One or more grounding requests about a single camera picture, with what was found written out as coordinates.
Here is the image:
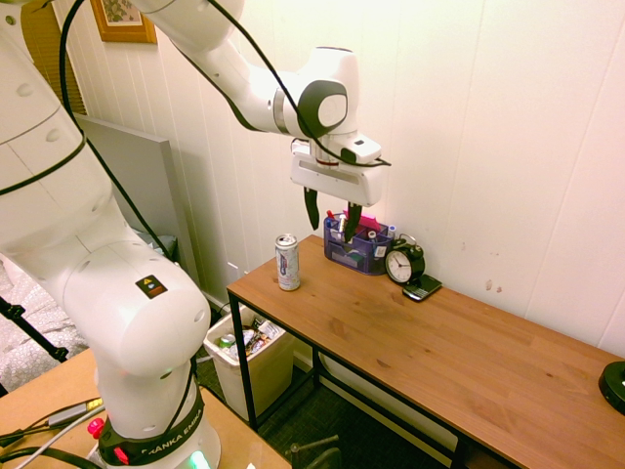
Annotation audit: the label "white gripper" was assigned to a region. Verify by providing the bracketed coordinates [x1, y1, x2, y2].
[289, 149, 385, 244]

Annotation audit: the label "silver drink can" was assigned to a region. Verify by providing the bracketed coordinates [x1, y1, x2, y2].
[274, 233, 302, 293]

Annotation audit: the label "white plastic trash bin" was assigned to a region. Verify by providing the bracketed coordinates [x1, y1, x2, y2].
[202, 304, 297, 423]

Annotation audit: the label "pink sticky note pad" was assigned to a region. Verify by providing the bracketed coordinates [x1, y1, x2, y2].
[342, 208, 383, 234]

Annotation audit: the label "purple mesh desk organizer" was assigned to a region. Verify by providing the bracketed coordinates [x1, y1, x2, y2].
[322, 214, 395, 277]

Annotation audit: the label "black alarm clock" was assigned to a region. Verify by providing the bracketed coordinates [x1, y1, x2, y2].
[384, 233, 427, 286]

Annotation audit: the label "black mobile phone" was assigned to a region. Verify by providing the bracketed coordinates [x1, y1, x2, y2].
[401, 273, 444, 304]

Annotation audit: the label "crumpled snack wrappers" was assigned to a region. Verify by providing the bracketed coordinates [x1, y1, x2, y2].
[229, 317, 283, 362]

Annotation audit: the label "black clamp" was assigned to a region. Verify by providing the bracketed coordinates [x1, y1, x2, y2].
[284, 433, 344, 469]

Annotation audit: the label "wooden framed picture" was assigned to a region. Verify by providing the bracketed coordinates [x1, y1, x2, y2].
[89, 0, 159, 46]

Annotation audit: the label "black tripod stand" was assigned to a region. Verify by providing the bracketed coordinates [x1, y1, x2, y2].
[0, 294, 70, 363]

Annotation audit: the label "brown window blind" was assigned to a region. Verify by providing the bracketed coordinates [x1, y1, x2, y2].
[21, 0, 89, 117]

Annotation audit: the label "white patterned bed quilt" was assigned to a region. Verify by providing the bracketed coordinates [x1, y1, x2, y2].
[0, 252, 93, 393]

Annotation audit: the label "black round device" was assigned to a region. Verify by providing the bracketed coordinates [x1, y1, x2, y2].
[598, 361, 625, 417]

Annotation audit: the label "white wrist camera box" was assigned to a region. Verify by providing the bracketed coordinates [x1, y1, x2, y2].
[322, 131, 393, 170]

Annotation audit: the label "wooden table with black frame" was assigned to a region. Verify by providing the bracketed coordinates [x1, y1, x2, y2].
[226, 234, 625, 469]

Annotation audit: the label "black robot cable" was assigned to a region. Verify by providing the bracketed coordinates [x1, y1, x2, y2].
[0, 0, 394, 444]

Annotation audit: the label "grey cable adapter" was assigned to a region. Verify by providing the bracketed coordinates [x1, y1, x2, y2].
[46, 397, 105, 427]

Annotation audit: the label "white cable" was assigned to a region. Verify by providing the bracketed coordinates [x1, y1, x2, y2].
[26, 418, 95, 469]

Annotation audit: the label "thick black cable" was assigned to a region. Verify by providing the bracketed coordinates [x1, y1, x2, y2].
[0, 445, 103, 469]

